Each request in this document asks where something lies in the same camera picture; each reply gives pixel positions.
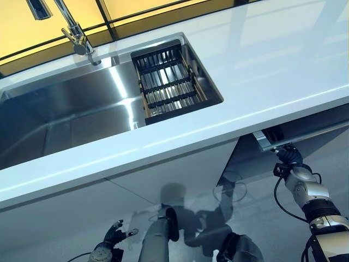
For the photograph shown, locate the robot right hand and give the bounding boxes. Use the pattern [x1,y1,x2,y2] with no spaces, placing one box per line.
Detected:
[275,144,304,165]

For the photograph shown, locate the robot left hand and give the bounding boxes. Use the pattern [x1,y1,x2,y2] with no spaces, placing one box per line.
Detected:
[103,218,140,247]

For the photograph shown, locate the open dishwasher door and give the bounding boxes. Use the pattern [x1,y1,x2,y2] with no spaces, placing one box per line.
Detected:
[217,103,349,189]

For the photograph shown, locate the white narrow cabinet door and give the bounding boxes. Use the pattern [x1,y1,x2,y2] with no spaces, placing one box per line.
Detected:
[105,138,238,206]

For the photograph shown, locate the stainless steel sink basin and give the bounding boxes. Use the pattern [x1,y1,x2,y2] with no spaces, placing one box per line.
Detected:
[0,32,225,170]

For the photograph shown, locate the black dish drying rack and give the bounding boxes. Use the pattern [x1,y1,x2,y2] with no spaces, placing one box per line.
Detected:
[130,39,207,126]

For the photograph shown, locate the chrome gooseneck kitchen faucet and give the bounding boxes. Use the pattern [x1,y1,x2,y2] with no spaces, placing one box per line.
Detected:
[26,0,103,66]

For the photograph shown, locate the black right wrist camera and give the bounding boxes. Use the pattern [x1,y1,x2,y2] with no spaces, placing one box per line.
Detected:
[273,162,287,177]

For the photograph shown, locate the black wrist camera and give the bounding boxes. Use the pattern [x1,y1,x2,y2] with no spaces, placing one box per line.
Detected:
[111,247,124,262]
[273,162,287,177]

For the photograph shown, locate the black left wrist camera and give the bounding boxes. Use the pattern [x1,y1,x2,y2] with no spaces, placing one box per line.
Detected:
[111,247,124,262]

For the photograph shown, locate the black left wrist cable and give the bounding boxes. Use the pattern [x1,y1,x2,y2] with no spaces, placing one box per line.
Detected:
[69,252,95,262]

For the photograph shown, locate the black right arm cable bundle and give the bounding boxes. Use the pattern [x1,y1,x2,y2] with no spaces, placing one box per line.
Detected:
[300,236,317,262]

